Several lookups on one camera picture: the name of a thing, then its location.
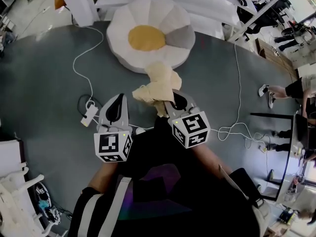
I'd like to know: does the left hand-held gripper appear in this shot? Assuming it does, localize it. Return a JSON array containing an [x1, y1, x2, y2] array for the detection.
[[93, 93, 134, 163]]

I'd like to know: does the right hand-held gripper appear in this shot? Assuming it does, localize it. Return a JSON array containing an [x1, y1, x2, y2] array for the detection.
[[164, 89, 211, 149]]

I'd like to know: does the cream yellow cloth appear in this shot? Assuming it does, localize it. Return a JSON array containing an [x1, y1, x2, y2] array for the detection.
[[132, 61, 183, 118]]

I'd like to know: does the white flower-shaped cushion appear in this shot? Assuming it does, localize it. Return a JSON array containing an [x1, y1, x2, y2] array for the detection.
[[106, 0, 196, 74]]

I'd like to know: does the person's right forearm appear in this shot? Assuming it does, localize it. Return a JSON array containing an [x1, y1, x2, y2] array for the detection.
[[191, 142, 233, 176]]

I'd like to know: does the person's left forearm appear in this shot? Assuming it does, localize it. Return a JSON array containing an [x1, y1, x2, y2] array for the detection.
[[86, 158, 125, 195]]

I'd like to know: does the white power strip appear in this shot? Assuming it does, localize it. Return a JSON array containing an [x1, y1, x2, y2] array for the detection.
[[80, 102, 98, 127]]

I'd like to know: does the person's black shirt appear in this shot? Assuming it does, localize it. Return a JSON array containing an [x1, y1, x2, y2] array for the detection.
[[68, 118, 272, 237]]

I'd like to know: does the wooden pallet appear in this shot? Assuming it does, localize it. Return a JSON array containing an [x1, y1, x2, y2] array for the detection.
[[255, 38, 299, 81]]

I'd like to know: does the white pillar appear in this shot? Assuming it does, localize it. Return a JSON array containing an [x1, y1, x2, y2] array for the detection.
[[56, 0, 99, 27]]

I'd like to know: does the large white table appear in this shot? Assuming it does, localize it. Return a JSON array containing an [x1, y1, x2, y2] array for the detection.
[[95, 0, 239, 39]]

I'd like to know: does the black cable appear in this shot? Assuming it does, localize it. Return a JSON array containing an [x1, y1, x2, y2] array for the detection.
[[77, 94, 103, 116]]

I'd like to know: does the beige shoulder strap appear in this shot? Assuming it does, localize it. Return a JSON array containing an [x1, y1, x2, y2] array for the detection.
[[218, 163, 250, 199]]

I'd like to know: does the long white cable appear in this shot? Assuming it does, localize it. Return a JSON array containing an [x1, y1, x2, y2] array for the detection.
[[209, 43, 271, 182], [73, 25, 104, 106]]

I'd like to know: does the black frame desk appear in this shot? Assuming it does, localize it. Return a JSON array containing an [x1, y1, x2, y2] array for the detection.
[[250, 112, 316, 202]]

